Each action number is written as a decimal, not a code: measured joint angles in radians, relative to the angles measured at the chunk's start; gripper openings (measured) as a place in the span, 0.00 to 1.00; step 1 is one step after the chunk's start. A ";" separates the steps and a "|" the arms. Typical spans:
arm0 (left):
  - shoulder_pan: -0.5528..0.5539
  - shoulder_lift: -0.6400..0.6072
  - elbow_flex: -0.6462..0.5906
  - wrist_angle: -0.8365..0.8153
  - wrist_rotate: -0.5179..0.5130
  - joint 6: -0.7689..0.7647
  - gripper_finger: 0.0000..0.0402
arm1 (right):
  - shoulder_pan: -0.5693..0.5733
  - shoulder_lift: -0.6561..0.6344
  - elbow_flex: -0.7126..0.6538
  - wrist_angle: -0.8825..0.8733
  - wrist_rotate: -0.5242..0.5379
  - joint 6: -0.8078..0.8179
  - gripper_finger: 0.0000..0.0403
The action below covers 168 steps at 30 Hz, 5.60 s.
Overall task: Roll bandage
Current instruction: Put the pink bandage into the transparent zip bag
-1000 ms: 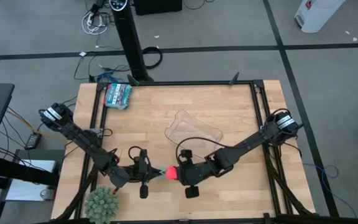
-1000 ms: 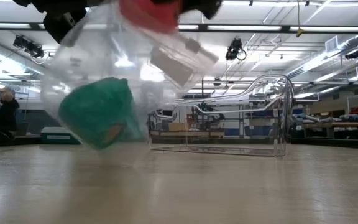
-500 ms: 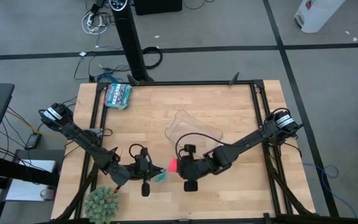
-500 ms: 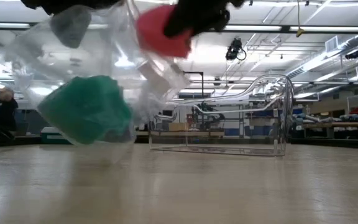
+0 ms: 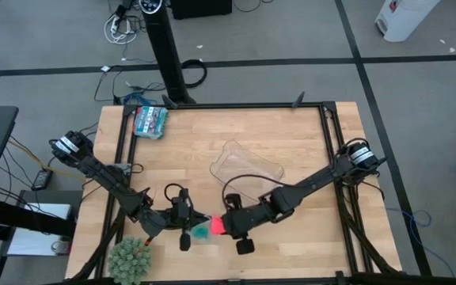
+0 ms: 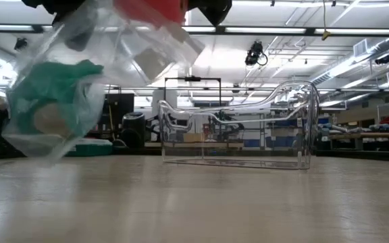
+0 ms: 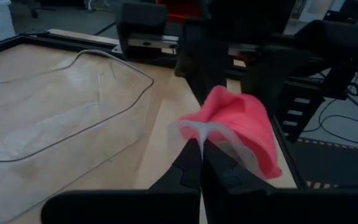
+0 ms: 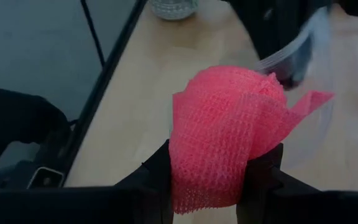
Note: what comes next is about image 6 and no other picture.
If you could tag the clear plastic bin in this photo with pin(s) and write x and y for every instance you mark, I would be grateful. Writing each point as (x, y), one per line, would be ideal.
(311, 135)

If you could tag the yellow hanging tag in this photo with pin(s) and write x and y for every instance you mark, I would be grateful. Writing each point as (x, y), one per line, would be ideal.
(325, 34)

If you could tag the black ceiling camera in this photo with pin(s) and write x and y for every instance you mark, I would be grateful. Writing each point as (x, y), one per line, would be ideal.
(20, 44)
(253, 54)

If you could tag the black overhead light bar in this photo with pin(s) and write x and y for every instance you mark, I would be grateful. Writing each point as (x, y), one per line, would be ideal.
(311, 31)

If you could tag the black rectangular stand frame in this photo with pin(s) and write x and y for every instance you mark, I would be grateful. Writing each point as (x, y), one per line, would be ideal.
(192, 78)

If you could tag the teal bandage roll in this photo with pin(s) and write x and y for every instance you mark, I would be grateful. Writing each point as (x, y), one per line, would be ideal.
(46, 91)

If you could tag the black monitor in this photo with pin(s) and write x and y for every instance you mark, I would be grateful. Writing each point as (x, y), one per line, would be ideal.
(123, 104)

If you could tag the clear plastic bag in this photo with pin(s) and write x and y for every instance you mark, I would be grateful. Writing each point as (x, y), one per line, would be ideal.
(130, 60)

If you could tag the teal wipes pack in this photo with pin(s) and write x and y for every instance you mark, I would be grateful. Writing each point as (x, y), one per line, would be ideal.
(96, 148)

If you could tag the pink elastic bandage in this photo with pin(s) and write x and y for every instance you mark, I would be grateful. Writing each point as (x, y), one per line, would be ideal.
(154, 10)

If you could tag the wooden workbench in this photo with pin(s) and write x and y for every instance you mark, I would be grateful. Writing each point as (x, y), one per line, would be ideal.
(366, 135)

